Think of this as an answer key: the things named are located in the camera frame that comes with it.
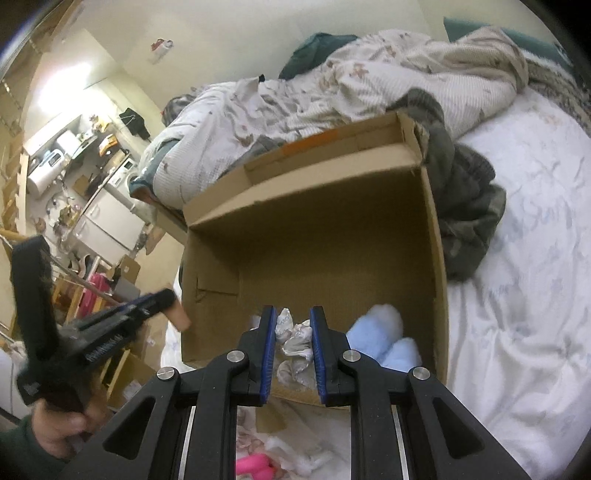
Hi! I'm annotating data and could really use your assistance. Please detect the open floor cardboard box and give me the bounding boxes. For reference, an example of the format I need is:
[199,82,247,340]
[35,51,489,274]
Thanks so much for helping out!
[98,348,158,409]

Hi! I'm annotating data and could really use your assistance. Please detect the teal headboard cushion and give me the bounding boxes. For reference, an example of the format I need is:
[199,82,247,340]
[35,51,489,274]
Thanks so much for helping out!
[442,17,576,75]

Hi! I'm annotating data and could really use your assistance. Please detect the black hanging garment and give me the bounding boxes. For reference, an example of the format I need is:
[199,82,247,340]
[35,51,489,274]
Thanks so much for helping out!
[119,107,151,140]

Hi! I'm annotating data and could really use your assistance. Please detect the white floral cloth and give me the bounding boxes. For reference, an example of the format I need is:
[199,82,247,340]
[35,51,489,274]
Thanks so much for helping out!
[237,399,352,480]

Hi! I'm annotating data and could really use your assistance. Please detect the white refrigerator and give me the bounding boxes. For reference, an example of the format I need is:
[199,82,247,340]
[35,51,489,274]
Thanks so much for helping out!
[69,187,149,260]

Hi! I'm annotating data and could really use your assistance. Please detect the pink plush toy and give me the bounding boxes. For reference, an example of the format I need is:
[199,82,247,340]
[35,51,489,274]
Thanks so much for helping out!
[236,453,288,480]

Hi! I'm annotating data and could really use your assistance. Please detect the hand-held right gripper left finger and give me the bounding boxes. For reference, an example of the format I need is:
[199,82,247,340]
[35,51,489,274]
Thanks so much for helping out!
[76,305,278,480]

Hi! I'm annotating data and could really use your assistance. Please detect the dark camouflage garment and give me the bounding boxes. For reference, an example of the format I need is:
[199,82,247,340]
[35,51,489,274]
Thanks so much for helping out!
[401,87,507,283]

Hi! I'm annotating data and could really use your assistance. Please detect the white cylindrical water heater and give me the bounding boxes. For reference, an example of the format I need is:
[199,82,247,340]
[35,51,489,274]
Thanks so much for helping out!
[26,167,64,200]

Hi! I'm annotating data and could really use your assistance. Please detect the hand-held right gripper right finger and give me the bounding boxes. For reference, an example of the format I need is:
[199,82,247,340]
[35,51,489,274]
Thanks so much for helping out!
[309,305,532,480]

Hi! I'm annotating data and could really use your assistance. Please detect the brown cardboard box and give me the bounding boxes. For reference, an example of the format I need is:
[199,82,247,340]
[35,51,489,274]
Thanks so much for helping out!
[179,110,451,409]

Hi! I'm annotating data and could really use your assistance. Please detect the pink storage case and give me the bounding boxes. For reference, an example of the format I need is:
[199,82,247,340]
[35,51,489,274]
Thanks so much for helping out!
[75,271,115,325]

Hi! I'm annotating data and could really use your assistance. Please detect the person's left hand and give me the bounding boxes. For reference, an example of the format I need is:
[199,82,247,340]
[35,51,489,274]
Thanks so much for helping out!
[31,399,112,463]

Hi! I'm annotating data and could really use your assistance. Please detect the white patterned cloth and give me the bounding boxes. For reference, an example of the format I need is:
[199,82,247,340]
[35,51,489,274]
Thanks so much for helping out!
[274,308,320,389]

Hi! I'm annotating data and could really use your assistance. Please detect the light blue fluffy socks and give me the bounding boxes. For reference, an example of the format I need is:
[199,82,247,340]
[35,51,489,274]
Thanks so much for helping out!
[345,302,423,376]

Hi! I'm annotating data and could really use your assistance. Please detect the white patterned bed sheet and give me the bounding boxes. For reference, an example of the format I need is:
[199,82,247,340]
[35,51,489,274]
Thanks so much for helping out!
[443,87,591,480]

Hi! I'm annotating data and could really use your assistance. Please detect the beige floral quilt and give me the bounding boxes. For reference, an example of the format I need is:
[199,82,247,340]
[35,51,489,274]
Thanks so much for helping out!
[139,25,530,209]

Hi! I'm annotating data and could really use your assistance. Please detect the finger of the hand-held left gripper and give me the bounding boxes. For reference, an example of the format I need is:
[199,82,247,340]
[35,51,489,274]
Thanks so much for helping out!
[121,288,178,322]

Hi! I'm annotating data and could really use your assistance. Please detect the grey knitted blanket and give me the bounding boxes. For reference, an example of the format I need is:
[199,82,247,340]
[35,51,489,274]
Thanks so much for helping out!
[525,46,591,132]

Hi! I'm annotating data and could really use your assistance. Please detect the small cardboard box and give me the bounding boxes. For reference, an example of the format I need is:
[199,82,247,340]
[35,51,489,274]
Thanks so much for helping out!
[117,255,142,283]

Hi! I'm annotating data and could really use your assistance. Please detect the dark teal pillow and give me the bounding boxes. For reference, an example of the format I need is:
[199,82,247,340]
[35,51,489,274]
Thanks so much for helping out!
[278,32,359,80]

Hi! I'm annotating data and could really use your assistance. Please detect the person's left forearm green sleeve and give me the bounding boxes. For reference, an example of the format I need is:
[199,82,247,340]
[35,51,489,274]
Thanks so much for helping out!
[0,415,66,480]

